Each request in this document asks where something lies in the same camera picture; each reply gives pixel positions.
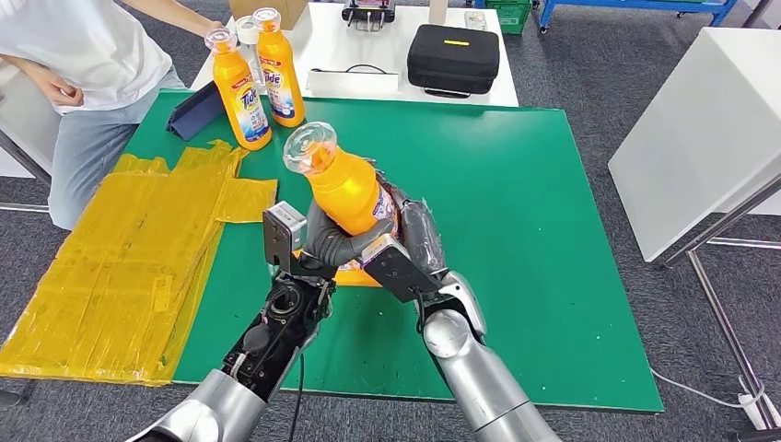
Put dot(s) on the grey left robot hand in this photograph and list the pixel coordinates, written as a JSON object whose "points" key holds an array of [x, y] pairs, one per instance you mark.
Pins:
{"points": [[323, 247]]}

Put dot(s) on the person's left hand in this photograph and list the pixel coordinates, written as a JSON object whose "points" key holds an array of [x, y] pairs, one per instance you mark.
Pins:
{"points": [[213, 28]]}

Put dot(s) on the person's right hand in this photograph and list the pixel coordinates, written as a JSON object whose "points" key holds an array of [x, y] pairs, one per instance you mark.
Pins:
{"points": [[61, 88]]}

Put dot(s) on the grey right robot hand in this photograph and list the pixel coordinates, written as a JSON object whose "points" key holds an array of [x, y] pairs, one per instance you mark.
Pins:
{"points": [[424, 238]]}

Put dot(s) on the orange detergent bottle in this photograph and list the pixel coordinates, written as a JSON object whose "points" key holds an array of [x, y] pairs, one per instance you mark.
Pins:
{"points": [[279, 79], [357, 279], [241, 97], [345, 189]]}

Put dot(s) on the person's right forearm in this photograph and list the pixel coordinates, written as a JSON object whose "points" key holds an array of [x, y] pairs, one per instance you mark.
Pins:
{"points": [[21, 66]]}

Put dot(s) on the person's left forearm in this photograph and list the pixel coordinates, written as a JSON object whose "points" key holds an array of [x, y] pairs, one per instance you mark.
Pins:
{"points": [[171, 13]]}

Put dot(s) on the clear water bottle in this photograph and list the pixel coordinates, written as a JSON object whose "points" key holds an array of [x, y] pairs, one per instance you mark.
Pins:
{"points": [[247, 30]]}

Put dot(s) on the person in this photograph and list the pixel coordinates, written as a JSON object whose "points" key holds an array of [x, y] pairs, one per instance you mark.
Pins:
{"points": [[91, 55]]}

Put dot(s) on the white side table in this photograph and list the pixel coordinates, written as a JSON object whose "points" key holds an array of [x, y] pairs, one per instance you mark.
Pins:
{"points": [[24, 122], [701, 134]]}

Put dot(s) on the brown cardboard box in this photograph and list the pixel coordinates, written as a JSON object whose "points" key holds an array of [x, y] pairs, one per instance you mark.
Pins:
{"points": [[268, 9]]}

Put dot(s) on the blue tablet case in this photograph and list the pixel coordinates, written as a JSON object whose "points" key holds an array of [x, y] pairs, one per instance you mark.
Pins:
{"points": [[195, 113]]}

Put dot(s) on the green table mat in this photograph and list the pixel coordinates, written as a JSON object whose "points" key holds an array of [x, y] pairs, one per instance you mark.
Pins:
{"points": [[518, 183]]}

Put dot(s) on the black controller device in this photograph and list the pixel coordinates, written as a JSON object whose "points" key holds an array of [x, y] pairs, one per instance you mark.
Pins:
{"points": [[368, 11]]}

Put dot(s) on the black carrying case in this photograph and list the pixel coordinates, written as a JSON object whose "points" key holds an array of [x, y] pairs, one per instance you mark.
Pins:
{"points": [[453, 60]]}

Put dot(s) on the yellow taped cardboard sheet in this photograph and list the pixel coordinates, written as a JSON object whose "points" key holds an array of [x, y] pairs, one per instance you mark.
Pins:
{"points": [[110, 274]]}

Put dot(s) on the small clear packet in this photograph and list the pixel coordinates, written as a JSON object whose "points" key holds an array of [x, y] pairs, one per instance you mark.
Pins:
{"points": [[475, 19]]}

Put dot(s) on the green plastic crate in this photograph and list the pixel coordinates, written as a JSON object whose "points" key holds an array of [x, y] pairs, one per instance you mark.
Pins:
{"points": [[509, 17]]}

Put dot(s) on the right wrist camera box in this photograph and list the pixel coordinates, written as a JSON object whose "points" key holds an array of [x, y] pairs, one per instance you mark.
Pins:
{"points": [[396, 268]]}

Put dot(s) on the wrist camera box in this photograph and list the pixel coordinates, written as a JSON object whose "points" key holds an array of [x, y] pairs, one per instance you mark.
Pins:
{"points": [[396, 268], [282, 232]]}

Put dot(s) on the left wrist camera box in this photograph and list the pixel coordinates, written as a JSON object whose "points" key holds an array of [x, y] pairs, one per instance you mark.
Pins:
{"points": [[282, 232]]}

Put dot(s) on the metal table leg frame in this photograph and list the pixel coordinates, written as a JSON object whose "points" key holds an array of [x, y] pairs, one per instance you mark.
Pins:
{"points": [[24, 158], [723, 323]]}

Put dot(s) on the grey floor rail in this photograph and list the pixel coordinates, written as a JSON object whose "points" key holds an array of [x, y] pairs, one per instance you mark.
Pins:
{"points": [[24, 208], [747, 243]]}

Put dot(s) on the beige post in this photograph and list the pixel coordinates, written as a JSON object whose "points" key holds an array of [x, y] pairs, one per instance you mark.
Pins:
{"points": [[437, 9]]}

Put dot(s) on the blue rack frame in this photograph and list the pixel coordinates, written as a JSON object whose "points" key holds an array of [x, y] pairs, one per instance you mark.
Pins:
{"points": [[545, 15]]}

